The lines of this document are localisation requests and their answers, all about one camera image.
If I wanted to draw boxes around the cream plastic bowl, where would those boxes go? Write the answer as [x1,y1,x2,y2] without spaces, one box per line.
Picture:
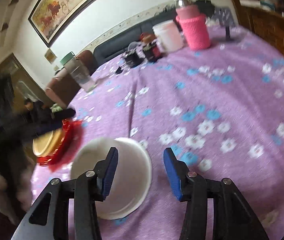
[32,128,65,158]

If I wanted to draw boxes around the small white foam bowl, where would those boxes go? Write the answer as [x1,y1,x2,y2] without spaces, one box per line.
[70,137,152,220]

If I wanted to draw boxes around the red glass plate gold rim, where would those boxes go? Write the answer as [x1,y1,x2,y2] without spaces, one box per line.
[32,119,83,166]

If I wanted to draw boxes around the seated man in black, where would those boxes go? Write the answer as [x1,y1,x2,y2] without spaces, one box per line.
[24,98,53,124]

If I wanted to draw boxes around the brown armchair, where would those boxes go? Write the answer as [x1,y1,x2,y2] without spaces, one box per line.
[45,50,98,108]

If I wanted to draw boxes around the clear bottle green lid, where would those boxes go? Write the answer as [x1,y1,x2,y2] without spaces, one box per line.
[60,51,96,93]

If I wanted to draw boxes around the purple floral tablecloth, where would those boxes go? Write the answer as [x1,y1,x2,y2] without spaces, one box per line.
[30,24,284,240]

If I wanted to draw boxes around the black binder clip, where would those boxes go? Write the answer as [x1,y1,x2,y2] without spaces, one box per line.
[115,66,124,75]

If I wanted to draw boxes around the black round tin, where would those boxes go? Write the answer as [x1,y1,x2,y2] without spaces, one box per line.
[123,50,143,68]

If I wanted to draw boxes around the black leather sofa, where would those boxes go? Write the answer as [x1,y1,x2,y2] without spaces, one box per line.
[93,5,177,66]

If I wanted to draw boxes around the framed horse painting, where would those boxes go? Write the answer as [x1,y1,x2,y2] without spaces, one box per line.
[28,0,96,48]

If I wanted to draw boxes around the black red jar cork lid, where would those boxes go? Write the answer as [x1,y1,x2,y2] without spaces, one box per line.
[141,34,162,63]

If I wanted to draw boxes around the white plastic jar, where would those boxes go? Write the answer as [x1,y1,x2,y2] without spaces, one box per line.
[152,20,184,53]

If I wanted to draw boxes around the pink knit-sleeved thermos bottle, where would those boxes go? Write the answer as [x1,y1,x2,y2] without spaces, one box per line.
[174,0,211,50]

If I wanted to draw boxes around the black phone stand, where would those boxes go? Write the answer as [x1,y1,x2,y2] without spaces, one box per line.
[211,7,235,42]

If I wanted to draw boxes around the wooden brick-pattern counter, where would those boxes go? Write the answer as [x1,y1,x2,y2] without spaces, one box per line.
[232,0,284,55]

